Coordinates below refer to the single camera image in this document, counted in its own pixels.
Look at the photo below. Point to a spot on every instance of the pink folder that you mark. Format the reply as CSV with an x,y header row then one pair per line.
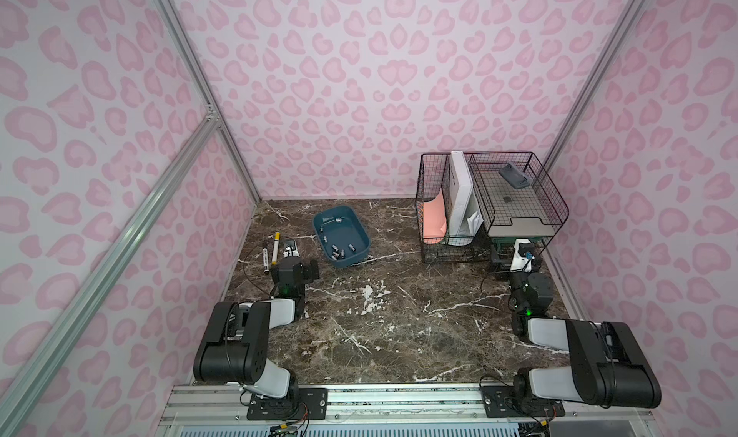
x,y
434,220

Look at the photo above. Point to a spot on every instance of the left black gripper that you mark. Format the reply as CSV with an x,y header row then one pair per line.
x,y
282,258

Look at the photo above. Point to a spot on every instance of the teal plastic storage box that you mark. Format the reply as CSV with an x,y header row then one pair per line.
x,y
342,237

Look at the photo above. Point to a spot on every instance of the black wire desk organizer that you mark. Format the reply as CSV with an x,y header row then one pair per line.
x,y
433,176

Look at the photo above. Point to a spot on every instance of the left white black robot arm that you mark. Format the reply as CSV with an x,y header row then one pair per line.
x,y
234,346

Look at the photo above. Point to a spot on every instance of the white binder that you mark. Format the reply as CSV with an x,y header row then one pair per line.
x,y
464,218

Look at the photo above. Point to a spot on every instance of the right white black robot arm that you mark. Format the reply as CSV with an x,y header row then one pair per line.
x,y
607,366

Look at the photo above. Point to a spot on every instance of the beige paper tray sheet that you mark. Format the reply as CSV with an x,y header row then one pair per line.
x,y
531,213

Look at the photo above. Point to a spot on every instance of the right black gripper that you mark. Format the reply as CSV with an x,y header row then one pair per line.
x,y
516,266

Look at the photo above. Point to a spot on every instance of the grey stapler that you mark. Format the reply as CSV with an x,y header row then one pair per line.
x,y
514,176

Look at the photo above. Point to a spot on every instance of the yellow marker pen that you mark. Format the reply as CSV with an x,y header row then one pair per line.
x,y
276,248

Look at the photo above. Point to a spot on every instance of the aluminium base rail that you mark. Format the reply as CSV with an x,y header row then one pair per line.
x,y
412,409

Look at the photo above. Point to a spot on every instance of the green item under tray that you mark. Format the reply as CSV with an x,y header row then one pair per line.
x,y
503,248

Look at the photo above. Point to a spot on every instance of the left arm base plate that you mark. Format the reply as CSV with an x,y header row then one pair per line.
x,y
308,402

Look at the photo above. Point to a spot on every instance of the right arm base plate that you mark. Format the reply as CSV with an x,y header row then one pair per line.
x,y
501,402

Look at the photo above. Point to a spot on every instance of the white marker pen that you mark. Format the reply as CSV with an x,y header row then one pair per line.
x,y
265,260

